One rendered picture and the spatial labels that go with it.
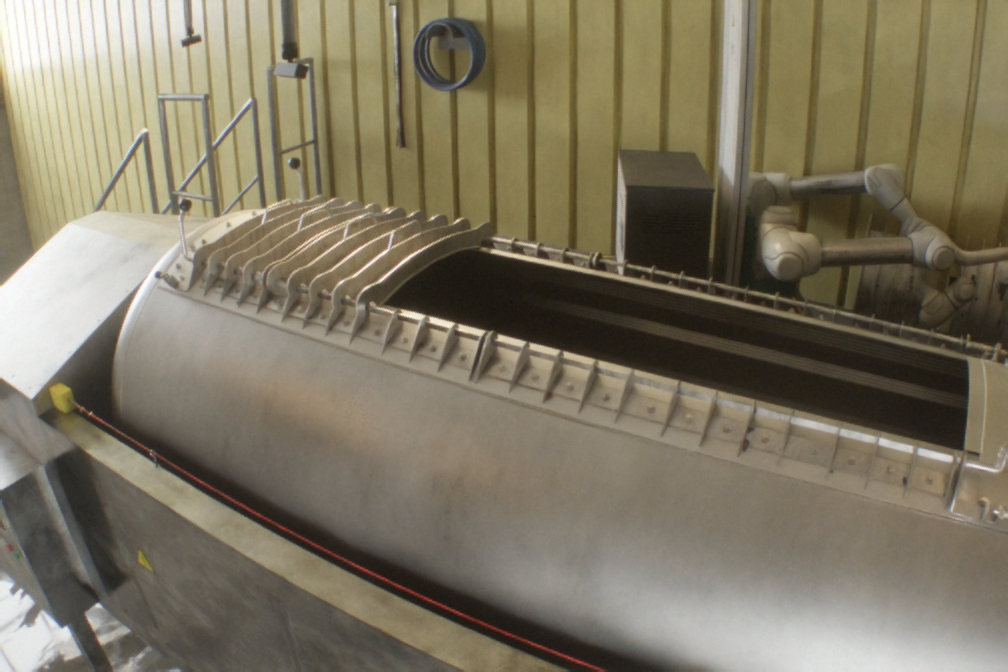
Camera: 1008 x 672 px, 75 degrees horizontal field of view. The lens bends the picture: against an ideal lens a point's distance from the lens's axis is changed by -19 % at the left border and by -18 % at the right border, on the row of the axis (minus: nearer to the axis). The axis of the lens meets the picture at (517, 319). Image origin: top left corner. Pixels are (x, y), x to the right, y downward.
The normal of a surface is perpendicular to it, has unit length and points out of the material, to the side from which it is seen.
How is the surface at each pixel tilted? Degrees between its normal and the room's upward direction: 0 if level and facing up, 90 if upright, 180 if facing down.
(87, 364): 90
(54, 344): 21
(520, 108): 90
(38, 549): 90
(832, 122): 90
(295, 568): 0
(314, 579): 1
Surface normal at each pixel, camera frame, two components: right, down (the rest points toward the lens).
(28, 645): -0.01, -0.90
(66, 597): 0.86, 0.21
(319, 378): -0.35, -0.41
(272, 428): -0.43, -0.16
